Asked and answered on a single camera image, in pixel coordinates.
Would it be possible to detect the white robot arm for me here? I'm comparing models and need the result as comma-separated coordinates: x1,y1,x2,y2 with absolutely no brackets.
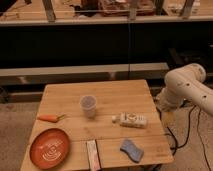
157,63,213,116

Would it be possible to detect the orange ceramic bowl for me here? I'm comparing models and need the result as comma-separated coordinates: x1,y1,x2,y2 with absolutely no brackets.
29,128,70,170

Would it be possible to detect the wooden table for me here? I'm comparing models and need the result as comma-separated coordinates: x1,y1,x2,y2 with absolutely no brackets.
19,79,175,171

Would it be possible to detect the white lying bottle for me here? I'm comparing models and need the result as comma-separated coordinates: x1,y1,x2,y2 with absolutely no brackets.
112,113,148,128

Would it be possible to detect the white pink flat box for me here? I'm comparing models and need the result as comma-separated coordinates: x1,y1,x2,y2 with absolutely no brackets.
86,140,101,171

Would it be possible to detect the orange toy carrot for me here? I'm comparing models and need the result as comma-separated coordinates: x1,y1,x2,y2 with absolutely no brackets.
37,115,65,123

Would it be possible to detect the blue sponge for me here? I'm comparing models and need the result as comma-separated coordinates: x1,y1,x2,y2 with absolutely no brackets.
120,139,144,163

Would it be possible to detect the black cable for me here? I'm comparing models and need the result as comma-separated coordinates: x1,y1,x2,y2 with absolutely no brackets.
156,104,213,171

